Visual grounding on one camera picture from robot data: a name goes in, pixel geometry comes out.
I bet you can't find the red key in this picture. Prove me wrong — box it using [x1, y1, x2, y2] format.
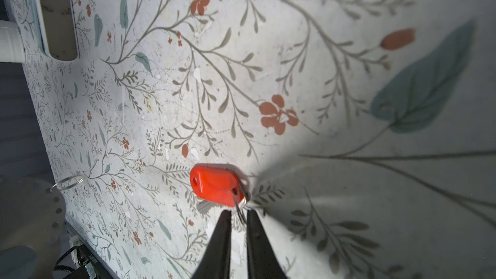
[189, 164, 249, 224]

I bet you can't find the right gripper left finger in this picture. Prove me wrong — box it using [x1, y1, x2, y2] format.
[191, 210, 232, 279]

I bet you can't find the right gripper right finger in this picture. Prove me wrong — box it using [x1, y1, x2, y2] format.
[247, 210, 287, 279]

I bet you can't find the white pencil cup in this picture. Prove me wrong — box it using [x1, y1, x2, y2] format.
[0, 20, 26, 63]

